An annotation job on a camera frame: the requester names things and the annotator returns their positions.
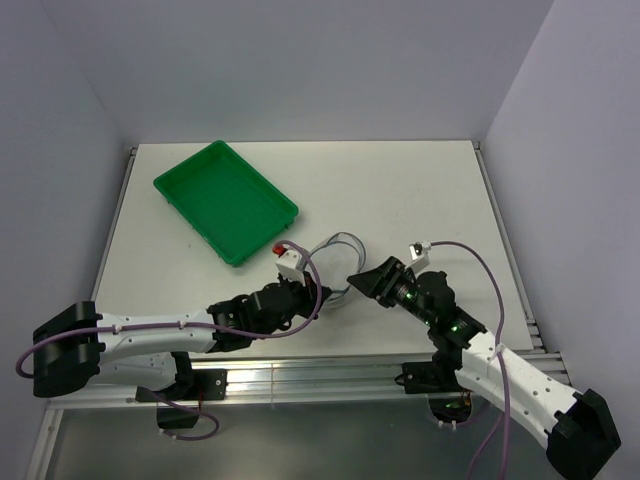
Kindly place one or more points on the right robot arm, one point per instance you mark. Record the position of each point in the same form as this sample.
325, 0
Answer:
576, 429

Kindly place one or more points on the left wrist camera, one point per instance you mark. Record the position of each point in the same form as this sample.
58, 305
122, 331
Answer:
289, 263

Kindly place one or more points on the green plastic tray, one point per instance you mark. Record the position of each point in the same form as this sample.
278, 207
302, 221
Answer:
229, 203

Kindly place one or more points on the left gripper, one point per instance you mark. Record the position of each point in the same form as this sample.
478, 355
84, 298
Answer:
309, 294

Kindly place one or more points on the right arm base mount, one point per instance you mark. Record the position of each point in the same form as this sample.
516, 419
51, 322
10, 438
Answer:
438, 376

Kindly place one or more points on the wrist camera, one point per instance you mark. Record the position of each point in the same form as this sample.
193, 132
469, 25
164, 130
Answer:
289, 263
419, 256

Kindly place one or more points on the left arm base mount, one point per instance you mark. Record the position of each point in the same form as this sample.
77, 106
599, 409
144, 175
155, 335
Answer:
199, 386

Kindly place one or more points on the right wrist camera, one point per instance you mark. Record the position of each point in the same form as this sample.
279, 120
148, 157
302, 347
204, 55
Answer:
419, 256

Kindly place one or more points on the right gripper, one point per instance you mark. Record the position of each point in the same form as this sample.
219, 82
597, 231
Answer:
381, 280

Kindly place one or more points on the white mesh laundry bag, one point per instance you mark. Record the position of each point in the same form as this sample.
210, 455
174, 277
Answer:
337, 257

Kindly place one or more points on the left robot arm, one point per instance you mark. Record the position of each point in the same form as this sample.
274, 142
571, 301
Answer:
80, 345

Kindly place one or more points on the aluminium frame rail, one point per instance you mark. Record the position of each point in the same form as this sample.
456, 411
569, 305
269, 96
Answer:
298, 380

